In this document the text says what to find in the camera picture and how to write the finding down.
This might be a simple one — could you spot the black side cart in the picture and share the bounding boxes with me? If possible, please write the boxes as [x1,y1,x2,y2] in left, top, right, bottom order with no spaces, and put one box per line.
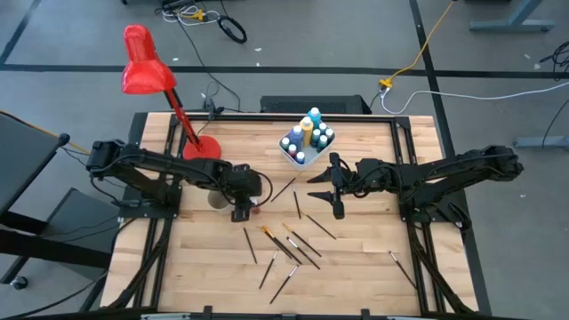
[0,109,121,285]

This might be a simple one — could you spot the black computer case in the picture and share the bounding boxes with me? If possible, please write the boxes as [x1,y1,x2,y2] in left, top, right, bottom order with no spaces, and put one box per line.
[259,93,373,116]

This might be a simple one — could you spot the white storage bin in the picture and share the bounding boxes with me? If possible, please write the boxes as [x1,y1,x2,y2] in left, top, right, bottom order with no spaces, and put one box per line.
[277,118,338,172]

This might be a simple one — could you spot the black paintbrush silver ferrule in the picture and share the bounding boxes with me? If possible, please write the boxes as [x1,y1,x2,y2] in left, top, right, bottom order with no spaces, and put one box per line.
[258,250,280,291]
[268,264,301,306]
[286,236,322,271]
[388,250,419,291]

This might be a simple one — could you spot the red desk lamp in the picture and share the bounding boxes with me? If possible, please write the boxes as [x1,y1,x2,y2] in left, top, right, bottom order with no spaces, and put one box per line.
[120,23,223,162]

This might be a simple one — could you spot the black coiled cable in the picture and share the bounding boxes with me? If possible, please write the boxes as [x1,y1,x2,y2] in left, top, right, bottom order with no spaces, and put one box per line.
[216,14,249,45]

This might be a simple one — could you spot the white cable bundle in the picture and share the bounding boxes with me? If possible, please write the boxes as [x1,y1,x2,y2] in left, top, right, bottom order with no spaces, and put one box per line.
[160,3,220,27]

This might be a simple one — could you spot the black cable bundle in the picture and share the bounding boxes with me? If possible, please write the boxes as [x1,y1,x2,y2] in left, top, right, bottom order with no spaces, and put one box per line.
[539,40,569,75]

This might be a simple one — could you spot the large blue paint bottle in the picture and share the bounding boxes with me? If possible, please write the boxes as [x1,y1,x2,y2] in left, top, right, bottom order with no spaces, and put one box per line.
[289,124,306,150]

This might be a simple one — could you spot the thin black paintbrush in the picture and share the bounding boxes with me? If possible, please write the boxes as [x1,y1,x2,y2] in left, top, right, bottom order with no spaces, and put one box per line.
[270,176,299,203]
[291,183,303,220]

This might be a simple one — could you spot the black paintbrush gold ferrule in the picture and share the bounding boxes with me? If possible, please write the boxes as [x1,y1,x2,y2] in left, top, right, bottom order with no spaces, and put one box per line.
[301,211,338,241]

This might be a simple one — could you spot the grey floor cable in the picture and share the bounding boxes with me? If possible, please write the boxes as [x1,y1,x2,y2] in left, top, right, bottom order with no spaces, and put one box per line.
[380,81,569,116]

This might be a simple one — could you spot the grey desk leg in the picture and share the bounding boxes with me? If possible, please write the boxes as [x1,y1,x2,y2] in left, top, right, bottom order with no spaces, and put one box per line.
[512,134,569,150]
[469,0,557,34]

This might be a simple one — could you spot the black table clamp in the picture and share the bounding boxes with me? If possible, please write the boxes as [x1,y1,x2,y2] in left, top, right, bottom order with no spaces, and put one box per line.
[203,98,226,121]

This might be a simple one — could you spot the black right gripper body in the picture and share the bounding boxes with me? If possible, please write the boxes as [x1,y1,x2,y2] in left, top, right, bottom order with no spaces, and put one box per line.
[328,152,389,221]

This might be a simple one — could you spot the black paintbrush orange bristles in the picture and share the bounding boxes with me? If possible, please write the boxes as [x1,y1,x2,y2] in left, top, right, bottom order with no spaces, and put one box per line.
[242,226,259,266]
[256,224,293,260]
[281,221,324,259]

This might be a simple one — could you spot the yellow hanging cord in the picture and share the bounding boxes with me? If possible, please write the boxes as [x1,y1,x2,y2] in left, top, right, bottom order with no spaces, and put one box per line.
[0,108,90,156]
[378,0,457,90]

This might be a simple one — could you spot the black floor cable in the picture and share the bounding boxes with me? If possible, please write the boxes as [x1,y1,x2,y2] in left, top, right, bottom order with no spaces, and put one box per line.
[175,20,244,113]

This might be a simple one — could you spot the white cup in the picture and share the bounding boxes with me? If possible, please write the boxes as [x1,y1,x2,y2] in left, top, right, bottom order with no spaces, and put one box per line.
[206,189,236,216]

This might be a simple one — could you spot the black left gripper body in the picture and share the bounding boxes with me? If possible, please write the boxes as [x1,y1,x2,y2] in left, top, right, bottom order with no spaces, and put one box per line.
[223,163,264,224]

